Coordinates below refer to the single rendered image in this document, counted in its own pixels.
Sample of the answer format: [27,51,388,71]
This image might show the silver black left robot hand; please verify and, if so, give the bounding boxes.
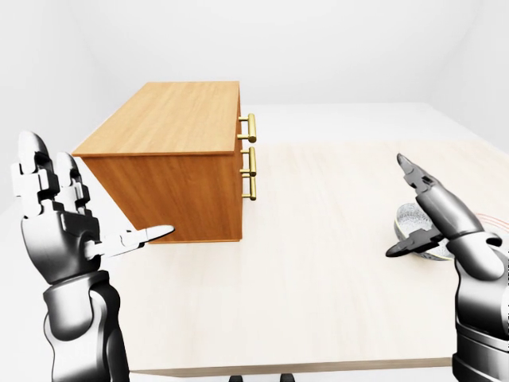
[10,130,177,286]

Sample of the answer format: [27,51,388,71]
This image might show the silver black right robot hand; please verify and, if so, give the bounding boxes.
[384,153,503,263]

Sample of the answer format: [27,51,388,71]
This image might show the black patterned bowl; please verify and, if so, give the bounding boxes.
[392,202,455,264]

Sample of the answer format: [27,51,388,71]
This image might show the wooden cabinet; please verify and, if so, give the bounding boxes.
[71,81,244,244]

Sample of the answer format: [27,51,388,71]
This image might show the white plate with red rings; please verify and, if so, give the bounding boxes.
[476,213,509,235]

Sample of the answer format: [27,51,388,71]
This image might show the brass drawer handle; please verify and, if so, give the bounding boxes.
[241,173,258,202]
[236,113,258,144]
[239,146,257,178]

